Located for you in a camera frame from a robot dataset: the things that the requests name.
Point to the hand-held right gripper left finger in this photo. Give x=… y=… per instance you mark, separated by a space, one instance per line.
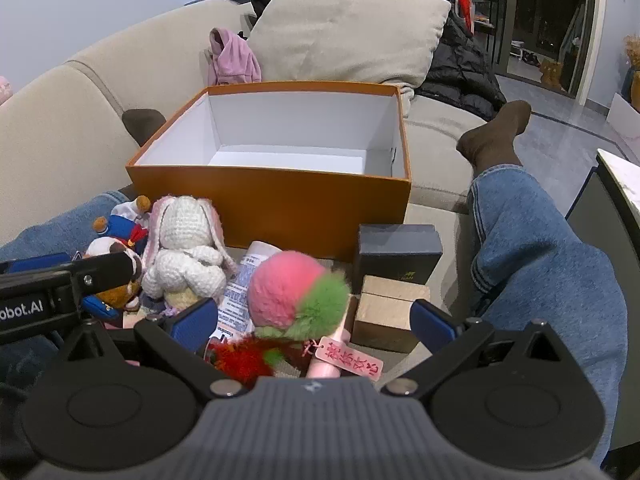
x=194 y=322

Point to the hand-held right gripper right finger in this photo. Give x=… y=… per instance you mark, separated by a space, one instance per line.
x=431 y=326

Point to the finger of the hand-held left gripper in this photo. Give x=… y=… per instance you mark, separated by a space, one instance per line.
x=107 y=270

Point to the sailor bear plush toy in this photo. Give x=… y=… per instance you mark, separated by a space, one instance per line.
x=117 y=247

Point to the colourful feather toy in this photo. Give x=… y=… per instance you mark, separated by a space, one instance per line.
x=237 y=357

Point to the white crochet bunny toy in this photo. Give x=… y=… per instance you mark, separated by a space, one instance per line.
x=185 y=260

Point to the pink green fluffy ball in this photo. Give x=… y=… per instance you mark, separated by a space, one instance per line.
x=285 y=290

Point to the orange cardboard box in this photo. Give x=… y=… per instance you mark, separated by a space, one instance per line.
x=275 y=210

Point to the blue patterned pouch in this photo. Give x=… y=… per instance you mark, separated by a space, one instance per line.
x=97 y=310

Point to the tan wooden block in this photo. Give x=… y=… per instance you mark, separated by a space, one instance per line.
x=382 y=322

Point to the kraft cardboard box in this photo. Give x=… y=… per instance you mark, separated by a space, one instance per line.
x=395 y=287

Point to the white printed packet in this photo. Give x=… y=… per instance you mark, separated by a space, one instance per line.
x=239 y=292

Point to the person's left leg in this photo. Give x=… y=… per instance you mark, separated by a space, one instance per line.
x=55 y=225

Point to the person's leg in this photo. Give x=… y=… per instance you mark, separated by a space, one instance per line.
x=55 y=225
x=535 y=260

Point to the dark grey box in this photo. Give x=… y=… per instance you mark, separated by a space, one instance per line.
x=395 y=255

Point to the pink paper tag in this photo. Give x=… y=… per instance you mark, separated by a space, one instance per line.
x=350 y=356

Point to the pink plastic bottle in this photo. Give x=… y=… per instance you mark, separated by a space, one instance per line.
x=325 y=369

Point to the person's right leg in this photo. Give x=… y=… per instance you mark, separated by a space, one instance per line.
x=535 y=260

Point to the brown sock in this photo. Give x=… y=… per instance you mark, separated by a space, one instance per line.
x=492 y=132
x=142 y=122

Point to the white top coffee table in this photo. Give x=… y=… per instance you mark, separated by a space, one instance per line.
x=620 y=195

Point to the pink garment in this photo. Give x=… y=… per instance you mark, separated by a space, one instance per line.
x=232 y=57

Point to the black puffer jacket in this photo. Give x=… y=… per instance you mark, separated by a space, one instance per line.
x=462 y=70

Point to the brown boots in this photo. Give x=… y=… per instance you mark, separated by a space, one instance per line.
x=551 y=72

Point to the white marble cabinet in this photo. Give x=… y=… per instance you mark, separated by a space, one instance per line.
x=622 y=117

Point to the beige pillow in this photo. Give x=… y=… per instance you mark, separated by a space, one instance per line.
x=345 y=30

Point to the glass sliding door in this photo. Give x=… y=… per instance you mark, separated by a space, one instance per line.
x=550 y=15

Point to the gold bust curly hair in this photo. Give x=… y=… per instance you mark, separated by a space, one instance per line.
x=632 y=55

